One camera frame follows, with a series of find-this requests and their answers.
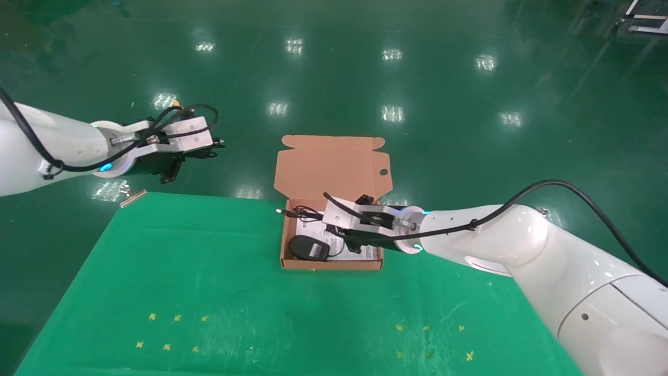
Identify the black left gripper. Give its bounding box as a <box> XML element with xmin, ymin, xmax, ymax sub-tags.
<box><xmin>123</xmin><ymin>138</ymin><xmax>226</xmax><ymax>185</ymax></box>

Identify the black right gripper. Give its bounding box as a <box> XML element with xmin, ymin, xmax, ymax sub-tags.
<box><xmin>342</xmin><ymin>194</ymin><xmax>414</xmax><ymax>255</ymax></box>

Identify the black power adapter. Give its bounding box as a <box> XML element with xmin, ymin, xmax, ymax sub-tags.
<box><xmin>276</xmin><ymin>206</ymin><xmax>348</xmax><ymax>263</ymax></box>

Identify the brown cardboard mailer box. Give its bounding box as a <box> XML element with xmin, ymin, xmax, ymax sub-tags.
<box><xmin>274</xmin><ymin>134</ymin><xmax>393</xmax><ymax>271</ymax></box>

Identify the white printed paper sheet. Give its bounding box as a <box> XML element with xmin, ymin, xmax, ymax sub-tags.
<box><xmin>295</xmin><ymin>210</ymin><xmax>379</xmax><ymax>261</ymax></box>

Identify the green table cloth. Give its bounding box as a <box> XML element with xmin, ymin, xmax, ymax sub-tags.
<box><xmin>15</xmin><ymin>192</ymin><xmax>585</xmax><ymax>376</ymax></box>

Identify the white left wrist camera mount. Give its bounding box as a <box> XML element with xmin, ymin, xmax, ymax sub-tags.
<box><xmin>107</xmin><ymin>116</ymin><xmax>216</xmax><ymax>160</ymax></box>

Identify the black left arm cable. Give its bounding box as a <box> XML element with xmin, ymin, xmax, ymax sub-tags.
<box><xmin>0</xmin><ymin>86</ymin><xmax>220</xmax><ymax>175</ymax></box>

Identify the white metal frame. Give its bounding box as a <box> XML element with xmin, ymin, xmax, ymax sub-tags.
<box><xmin>616</xmin><ymin>0</ymin><xmax>668</xmax><ymax>36</ymax></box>

